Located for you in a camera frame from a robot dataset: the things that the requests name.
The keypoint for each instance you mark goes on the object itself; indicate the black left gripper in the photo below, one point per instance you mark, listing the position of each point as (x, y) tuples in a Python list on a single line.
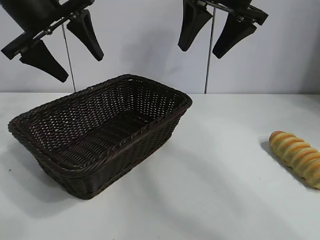
[(30, 15)]

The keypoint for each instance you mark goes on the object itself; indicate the long golden ridged bread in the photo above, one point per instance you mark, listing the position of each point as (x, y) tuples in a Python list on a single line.
[(295, 156)]

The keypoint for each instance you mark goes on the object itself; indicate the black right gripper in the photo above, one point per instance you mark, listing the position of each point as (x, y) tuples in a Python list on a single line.
[(235, 5)]

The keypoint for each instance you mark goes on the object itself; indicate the dark brown woven basket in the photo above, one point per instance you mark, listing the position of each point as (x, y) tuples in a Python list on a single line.
[(100, 140)]

